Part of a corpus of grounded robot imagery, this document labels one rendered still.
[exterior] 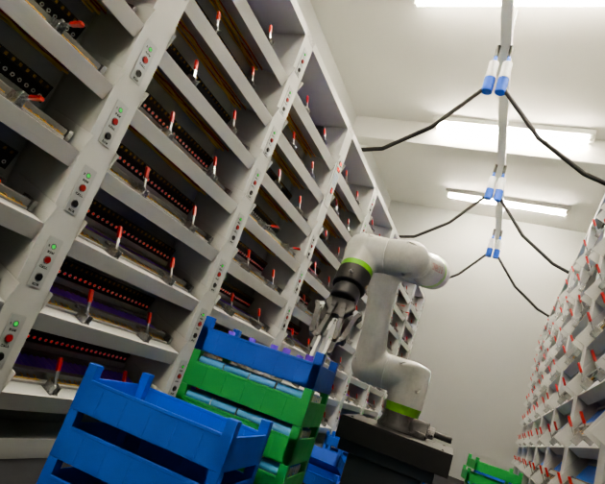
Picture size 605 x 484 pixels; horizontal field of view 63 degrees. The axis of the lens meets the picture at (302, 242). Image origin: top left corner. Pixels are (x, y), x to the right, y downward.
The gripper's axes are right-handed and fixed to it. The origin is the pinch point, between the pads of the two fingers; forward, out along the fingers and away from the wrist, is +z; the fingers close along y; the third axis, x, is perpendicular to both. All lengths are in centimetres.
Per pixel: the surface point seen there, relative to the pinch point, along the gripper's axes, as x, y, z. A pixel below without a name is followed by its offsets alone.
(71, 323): 4, 62, 16
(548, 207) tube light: -259, -92, -381
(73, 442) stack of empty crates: 25, 26, 44
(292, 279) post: -84, 49, -78
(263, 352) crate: 8.6, 9.5, 9.4
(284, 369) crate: 7.9, 3.6, 11.1
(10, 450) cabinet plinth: -13, 65, 45
